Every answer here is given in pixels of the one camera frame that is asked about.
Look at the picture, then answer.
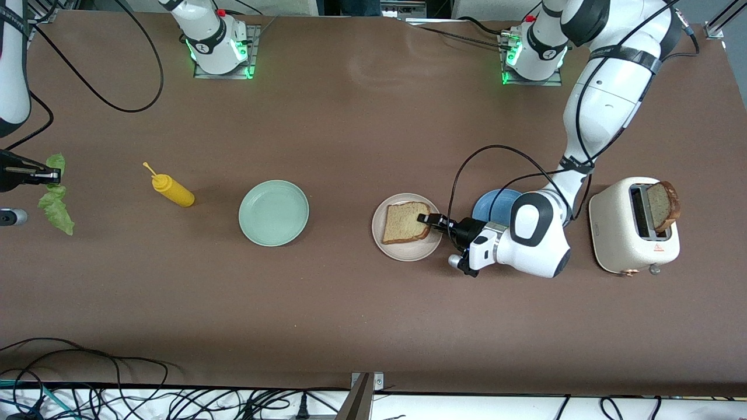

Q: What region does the beige plate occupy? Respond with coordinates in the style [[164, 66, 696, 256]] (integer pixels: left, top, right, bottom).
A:
[[371, 192, 444, 263]]

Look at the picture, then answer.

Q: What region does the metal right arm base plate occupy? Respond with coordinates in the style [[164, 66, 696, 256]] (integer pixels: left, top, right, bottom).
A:
[[193, 23, 261, 80]]

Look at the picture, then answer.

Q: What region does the grey metal equipment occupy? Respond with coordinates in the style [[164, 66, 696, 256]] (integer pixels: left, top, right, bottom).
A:
[[381, 0, 453, 23]]

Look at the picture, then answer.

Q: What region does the teal floor cable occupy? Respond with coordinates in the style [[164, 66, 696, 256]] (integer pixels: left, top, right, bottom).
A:
[[0, 379, 78, 420]]

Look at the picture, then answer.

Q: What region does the long black floor cable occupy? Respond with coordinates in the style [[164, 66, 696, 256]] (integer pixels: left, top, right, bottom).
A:
[[0, 337, 177, 420]]

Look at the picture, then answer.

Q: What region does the black base supply cable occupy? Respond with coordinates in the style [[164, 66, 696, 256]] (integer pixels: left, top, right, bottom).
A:
[[407, 16, 515, 52]]

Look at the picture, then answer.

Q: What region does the mint green plate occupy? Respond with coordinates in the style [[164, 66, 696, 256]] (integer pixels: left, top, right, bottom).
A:
[[238, 179, 310, 248]]

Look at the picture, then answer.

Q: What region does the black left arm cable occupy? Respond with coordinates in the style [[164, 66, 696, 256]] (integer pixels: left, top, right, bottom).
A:
[[446, 0, 701, 235]]

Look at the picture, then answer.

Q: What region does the green lettuce leaf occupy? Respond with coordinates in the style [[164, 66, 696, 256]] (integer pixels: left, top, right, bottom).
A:
[[37, 152, 76, 237]]

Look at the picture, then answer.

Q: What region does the brown toast slice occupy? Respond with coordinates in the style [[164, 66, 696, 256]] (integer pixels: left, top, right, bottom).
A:
[[646, 180, 682, 235], [382, 201, 433, 246]]

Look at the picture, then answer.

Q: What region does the person in dark trousers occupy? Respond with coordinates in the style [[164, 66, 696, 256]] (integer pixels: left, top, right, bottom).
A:
[[323, 0, 381, 17]]

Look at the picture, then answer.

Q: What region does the blue plate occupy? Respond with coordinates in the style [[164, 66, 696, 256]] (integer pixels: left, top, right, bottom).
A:
[[471, 188, 524, 226]]

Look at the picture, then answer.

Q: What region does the white two-slot toaster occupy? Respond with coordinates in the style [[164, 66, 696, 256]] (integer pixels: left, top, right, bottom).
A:
[[588, 176, 682, 277]]

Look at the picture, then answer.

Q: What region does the metal table edge bracket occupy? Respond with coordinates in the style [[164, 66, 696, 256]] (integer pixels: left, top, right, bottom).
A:
[[335, 372, 385, 420]]

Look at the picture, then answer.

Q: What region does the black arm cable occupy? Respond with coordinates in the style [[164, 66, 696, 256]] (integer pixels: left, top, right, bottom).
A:
[[20, 0, 165, 153], [446, 0, 701, 235]]

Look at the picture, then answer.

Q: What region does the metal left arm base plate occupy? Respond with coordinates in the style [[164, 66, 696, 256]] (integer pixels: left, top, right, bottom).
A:
[[499, 32, 564, 87]]

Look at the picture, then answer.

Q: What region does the yellow mustard squeeze bottle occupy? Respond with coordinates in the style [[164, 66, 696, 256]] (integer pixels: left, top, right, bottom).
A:
[[142, 162, 196, 208]]

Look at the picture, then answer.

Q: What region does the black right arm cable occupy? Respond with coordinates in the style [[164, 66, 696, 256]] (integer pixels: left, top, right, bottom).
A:
[[20, 0, 165, 153]]

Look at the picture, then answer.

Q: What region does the aluminium frame profile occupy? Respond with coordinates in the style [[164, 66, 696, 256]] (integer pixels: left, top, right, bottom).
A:
[[28, 5, 60, 27], [703, 0, 747, 42]]

